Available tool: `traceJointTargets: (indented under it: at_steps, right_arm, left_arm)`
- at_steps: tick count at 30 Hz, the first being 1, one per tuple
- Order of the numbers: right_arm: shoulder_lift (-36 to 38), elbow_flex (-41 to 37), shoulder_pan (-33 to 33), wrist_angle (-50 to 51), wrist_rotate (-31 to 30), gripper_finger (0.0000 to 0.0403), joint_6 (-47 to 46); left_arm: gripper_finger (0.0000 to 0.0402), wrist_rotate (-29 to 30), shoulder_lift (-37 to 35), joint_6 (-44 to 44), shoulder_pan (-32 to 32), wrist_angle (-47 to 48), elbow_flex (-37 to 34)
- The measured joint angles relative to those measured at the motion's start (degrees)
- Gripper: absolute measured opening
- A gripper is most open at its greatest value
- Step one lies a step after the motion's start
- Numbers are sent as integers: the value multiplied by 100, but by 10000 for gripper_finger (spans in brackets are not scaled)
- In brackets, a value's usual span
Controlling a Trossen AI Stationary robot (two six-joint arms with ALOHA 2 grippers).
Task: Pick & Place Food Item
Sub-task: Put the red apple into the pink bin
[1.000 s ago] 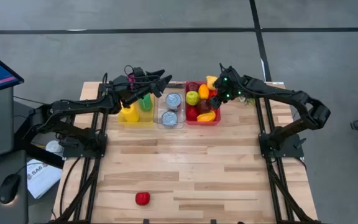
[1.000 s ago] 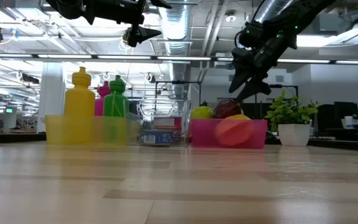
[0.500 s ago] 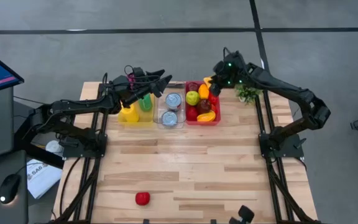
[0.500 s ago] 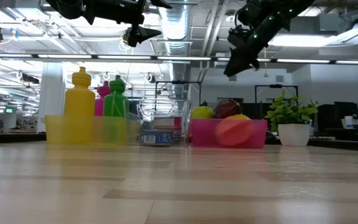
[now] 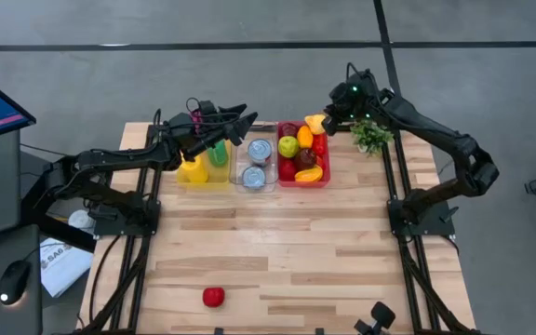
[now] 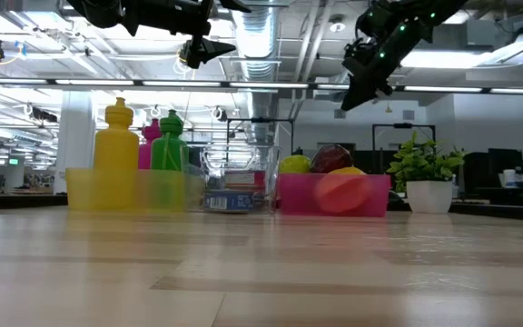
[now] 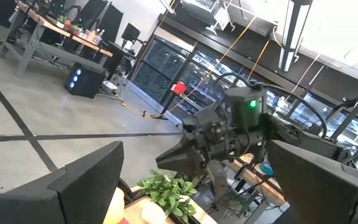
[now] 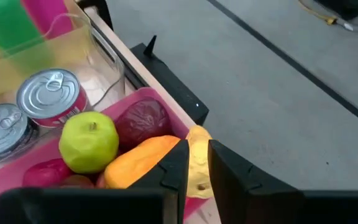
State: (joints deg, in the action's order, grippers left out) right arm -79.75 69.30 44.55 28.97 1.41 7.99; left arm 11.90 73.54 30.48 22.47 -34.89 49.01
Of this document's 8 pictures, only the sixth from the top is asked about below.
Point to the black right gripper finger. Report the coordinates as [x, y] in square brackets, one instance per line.
[361, 93]

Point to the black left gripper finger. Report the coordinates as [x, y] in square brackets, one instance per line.
[202, 51]
[236, 5]

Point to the dark red wrinkled toy apple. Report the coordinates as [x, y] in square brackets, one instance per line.
[332, 158]

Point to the green toy apple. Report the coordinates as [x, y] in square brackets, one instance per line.
[294, 164]

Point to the yellow toy bell pepper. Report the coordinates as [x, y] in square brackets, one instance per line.
[342, 191]

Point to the green plastic squeeze bottle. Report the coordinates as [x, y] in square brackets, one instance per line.
[169, 150]

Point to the pink plastic squeeze bottle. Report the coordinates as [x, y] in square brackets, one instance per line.
[145, 150]

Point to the yellow plastic squeeze bottle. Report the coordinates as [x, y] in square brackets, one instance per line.
[116, 145]

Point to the tin can dark blue label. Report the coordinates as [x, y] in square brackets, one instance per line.
[229, 201]

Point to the long ceiling light strip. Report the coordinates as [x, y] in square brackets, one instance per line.
[175, 83]

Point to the white ceiling sensor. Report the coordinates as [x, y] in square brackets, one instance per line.
[336, 25]

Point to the small potted green plant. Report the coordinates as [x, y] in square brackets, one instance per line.
[429, 159]

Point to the clear plastic bin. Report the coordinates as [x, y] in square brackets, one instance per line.
[243, 159]

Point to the red translucent plastic bin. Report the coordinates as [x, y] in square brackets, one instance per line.
[298, 195]

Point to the black desk with screens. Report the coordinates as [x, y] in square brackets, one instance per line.
[484, 172]

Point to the white room column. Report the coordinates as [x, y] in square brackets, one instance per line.
[75, 136]

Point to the white cup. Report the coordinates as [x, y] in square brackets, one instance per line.
[510, 178]

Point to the yellow translucent plastic bin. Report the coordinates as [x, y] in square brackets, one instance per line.
[80, 191]

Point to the green lit sign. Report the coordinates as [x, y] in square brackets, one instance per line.
[14, 161]

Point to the grey wall vent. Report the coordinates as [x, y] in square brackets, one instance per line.
[408, 115]
[339, 114]

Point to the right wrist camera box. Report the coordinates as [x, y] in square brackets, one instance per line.
[375, 20]

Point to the black background rig frame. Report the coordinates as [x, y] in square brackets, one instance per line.
[402, 125]

